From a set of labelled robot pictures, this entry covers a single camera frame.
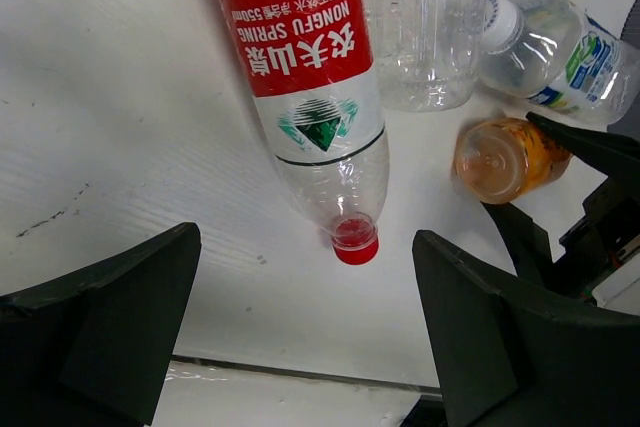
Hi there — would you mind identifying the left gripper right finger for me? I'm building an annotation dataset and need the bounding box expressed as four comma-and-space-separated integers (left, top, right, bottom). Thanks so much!
412, 230, 639, 426

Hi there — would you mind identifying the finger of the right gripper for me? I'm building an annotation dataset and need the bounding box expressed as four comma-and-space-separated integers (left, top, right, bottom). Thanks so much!
483, 203, 553, 287
526, 112, 639, 182

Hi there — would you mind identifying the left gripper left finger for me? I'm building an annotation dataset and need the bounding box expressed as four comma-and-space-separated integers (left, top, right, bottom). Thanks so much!
1, 222, 201, 426

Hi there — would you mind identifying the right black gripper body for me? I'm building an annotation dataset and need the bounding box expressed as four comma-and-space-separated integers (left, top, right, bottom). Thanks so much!
558, 179, 639, 297

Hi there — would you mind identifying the orange drink bottle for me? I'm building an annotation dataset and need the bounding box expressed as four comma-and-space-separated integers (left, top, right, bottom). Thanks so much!
453, 118, 572, 205

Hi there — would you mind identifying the green blue label bottle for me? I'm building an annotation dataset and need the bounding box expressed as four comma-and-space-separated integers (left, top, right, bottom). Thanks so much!
479, 0, 639, 126

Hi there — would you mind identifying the clear unlabelled plastic bottle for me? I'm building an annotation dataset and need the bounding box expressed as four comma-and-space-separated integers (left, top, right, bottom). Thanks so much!
364, 0, 486, 112

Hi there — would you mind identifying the red label water bottle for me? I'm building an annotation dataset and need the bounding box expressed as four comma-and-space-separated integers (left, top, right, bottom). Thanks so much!
218, 0, 390, 265

